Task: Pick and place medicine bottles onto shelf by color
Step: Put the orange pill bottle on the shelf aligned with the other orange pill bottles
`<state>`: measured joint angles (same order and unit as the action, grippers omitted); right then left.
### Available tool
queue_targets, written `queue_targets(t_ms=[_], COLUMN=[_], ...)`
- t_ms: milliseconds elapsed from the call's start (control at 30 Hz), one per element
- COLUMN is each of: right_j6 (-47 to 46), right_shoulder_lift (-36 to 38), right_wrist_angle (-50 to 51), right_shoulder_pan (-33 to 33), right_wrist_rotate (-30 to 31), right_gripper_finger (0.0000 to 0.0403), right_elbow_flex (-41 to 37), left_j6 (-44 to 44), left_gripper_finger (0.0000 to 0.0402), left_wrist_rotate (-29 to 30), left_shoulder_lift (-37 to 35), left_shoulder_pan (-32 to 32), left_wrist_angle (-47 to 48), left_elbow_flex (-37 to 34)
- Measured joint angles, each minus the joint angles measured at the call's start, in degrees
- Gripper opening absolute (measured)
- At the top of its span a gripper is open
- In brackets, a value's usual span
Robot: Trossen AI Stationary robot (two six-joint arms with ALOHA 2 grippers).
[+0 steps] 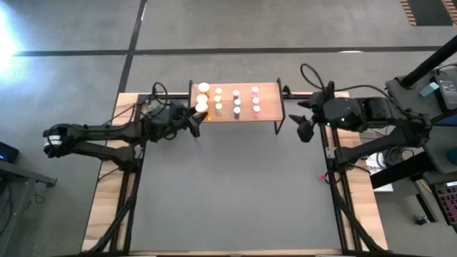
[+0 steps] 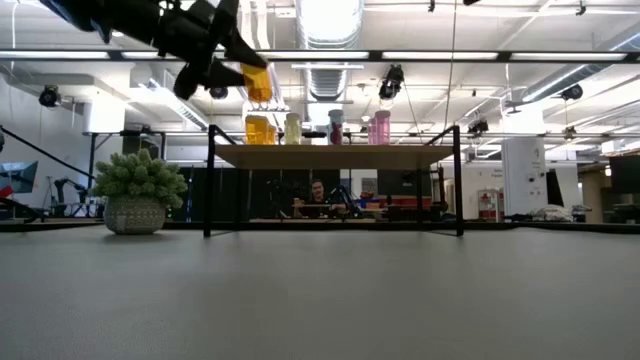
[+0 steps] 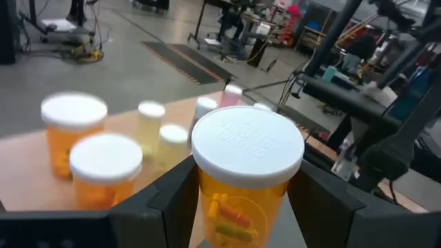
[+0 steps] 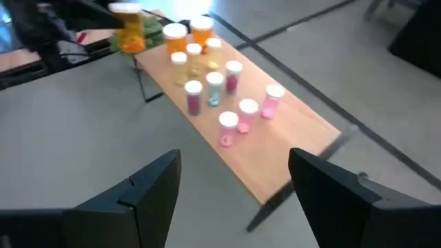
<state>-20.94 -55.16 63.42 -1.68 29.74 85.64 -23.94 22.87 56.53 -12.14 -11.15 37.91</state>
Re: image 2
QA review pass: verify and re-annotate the shelf with red bins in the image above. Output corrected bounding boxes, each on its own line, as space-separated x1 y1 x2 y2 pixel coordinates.
477 188 505 222

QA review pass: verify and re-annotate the black monitor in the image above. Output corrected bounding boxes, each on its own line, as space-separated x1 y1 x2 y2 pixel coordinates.
608 153 640 195

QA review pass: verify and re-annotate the red vial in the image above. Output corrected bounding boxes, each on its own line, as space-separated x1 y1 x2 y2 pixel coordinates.
327 108 346 146

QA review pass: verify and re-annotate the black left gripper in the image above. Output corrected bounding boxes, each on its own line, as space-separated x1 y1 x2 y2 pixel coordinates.
157 0 270 90

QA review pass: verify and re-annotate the white cloth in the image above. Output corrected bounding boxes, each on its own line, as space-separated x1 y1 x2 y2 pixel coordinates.
529 204 576 223

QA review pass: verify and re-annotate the person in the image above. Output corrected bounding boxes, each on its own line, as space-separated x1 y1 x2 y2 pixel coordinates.
292 178 349 220

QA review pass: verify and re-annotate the green succulent in patterned pot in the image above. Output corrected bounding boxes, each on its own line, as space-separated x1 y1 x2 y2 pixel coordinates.
88 148 189 236

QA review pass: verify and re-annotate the black table frame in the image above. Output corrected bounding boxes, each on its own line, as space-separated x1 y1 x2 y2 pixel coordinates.
0 218 640 235

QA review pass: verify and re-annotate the white square pillar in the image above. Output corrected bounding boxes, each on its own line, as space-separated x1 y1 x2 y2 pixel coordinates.
501 135 549 219

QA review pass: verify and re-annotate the monitor with blue screen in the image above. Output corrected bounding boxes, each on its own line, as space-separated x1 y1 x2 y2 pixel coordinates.
0 159 39 195

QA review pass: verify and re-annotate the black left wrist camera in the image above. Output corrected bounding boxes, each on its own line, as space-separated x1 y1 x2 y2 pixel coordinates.
172 63 207 101

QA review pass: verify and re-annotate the small yellow pill bottle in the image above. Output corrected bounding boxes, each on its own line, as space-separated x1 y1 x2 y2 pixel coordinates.
283 112 303 146

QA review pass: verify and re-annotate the gray table mat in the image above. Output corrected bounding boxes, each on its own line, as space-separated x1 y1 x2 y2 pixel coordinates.
0 225 640 360

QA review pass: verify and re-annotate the small wooden shelf table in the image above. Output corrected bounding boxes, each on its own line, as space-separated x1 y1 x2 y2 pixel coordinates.
202 124 465 238

